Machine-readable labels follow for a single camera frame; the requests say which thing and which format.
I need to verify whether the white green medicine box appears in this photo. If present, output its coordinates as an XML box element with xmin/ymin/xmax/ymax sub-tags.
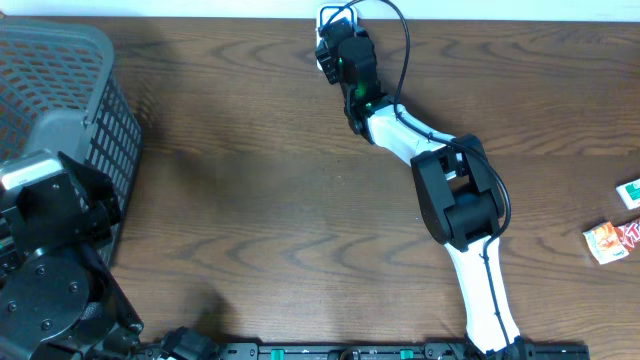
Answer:
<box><xmin>616</xmin><ymin>179</ymin><xmax>640</xmax><ymax>210</ymax></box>

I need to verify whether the orange white tissue packet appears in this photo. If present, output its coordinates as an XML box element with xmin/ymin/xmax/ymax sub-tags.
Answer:
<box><xmin>583</xmin><ymin>222</ymin><xmax>629</xmax><ymax>265</ymax></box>

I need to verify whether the red snack packet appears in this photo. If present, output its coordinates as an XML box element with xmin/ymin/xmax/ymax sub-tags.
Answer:
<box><xmin>615</xmin><ymin>219</ymin><xmax>640</xmax><ymax>251</ymax></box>

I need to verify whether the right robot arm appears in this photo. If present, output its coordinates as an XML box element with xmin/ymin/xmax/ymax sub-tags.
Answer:
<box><xmin>315</xmin><ymin>18</ymin><xmax>526</xmax><ymax>359</ymax></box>

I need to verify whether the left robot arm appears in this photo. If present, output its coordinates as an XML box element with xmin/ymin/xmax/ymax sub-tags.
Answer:
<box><xmin>1</xmin><ymin>150</ymin><xmax>144</xmax><ymax>359</ymax></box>

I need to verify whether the white barcode scanner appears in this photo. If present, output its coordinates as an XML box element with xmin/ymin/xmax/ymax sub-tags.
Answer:
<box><xmin>316</xmin><ymin>3</ymin><xmax>358</xmax><ymax>45</ymax></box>

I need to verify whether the grey plastic mesh basket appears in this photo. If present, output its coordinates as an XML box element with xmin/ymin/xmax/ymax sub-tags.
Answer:
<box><xmin>0</xmin><ymin>18</ymin><xmax>143</xmax><ymax>271</ymax></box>

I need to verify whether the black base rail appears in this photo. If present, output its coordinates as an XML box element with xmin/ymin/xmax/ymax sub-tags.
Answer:
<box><xmin>134</xmin><ymin>327</ymin><xmax>591</xmax><ymax>360</ymax></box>

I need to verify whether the black camera cable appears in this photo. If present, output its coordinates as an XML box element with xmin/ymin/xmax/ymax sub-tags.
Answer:
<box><xmin>324</xmin><ymin>0</ymin><xmax>512</xmax><ymax>351</ymax></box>

